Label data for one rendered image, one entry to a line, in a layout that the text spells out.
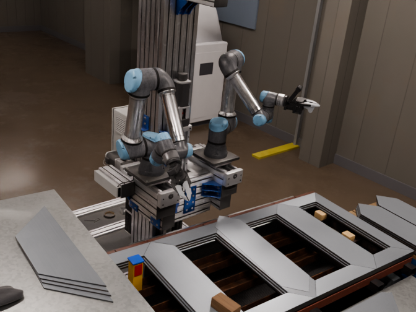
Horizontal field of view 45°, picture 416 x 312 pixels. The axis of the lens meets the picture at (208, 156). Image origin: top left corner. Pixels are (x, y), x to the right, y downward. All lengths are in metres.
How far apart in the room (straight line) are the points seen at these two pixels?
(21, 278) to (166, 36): 1.52
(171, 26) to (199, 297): 1.46
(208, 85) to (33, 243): 4.57
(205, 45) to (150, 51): 3.36
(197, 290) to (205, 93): 4.39
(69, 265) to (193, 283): 0.60
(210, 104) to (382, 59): 2.28
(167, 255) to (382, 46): 3.69
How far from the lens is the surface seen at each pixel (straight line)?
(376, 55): 5.58
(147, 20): 2.94
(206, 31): 6.38
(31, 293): 2.00
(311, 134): 5.80
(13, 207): 2.55
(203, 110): 6.53
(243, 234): 2.74
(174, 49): 2.90
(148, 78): 2.51
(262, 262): 2.56
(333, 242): 2.84
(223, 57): 3.00
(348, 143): 5.89
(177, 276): 2.40
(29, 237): 2.27
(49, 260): 2.11
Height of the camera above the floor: 2.31
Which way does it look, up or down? 24 degrees down
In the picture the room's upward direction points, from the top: 6 degrees clockwise
